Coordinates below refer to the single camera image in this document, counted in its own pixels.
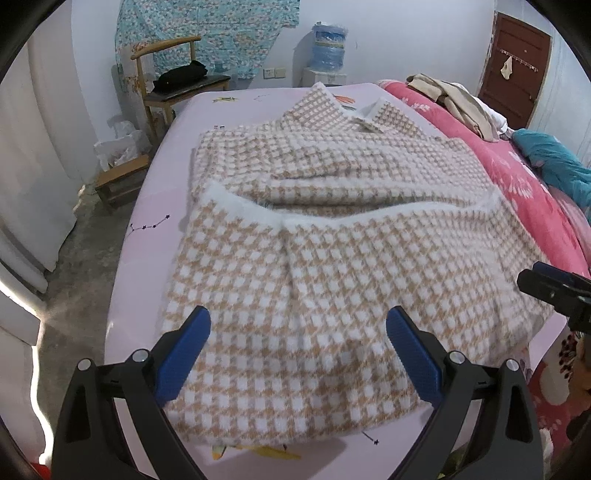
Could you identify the bed with pink sheet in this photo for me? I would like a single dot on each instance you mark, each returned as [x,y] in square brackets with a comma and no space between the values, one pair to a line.
[152,194]

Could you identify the beige clothes pile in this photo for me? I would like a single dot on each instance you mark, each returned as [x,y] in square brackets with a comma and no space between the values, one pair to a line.
[461,104]

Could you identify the white curtain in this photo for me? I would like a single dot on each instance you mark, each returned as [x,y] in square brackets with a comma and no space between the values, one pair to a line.
[32,161]

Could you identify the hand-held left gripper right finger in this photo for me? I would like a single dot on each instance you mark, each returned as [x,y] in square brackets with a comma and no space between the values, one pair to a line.
[415,357]

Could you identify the red floral cloth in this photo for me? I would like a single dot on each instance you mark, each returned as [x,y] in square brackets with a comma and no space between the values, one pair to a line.
[554,369]

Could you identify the tan white checkered coat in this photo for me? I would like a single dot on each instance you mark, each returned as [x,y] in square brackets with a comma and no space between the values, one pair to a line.
[346,277]

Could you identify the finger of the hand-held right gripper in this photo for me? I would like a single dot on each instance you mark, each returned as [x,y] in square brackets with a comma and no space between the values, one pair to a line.
[558,290]

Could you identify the white water dispenser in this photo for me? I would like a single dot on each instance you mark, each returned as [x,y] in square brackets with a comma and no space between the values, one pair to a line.
[318,76]

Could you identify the pink floral blanket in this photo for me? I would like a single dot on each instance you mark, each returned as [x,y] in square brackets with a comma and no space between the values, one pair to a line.
[517,175]

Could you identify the teal floral hanging cloth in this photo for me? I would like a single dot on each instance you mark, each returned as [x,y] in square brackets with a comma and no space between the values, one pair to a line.
[221,32]

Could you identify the wooden chair with black seat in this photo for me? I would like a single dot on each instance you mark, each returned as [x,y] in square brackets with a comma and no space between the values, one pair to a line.
[194,87]

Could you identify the white plastic bags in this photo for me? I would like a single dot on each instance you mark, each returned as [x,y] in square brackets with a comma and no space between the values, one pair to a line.
[122,145]

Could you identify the blue water jug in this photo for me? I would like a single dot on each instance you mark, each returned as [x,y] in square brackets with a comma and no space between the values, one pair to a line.
[328,48]

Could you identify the white cloth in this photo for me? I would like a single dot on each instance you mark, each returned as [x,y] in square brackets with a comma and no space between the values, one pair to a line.
[494,117]

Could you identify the white wall socket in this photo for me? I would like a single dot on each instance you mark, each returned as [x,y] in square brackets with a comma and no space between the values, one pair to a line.
[273,72]

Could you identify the brown door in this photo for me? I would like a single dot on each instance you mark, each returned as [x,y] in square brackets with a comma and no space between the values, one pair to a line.
[517,92]

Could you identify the low wooden stool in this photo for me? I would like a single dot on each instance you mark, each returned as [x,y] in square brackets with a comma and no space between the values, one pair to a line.
[122,180]

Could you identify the door hook rack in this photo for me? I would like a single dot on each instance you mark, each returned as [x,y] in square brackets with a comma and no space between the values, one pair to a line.
[524,61]

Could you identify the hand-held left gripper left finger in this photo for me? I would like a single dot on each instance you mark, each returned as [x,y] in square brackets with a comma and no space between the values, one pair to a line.
[182,355]

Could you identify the black cloth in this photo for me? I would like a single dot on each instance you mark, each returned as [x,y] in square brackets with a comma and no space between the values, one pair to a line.
[180,76]

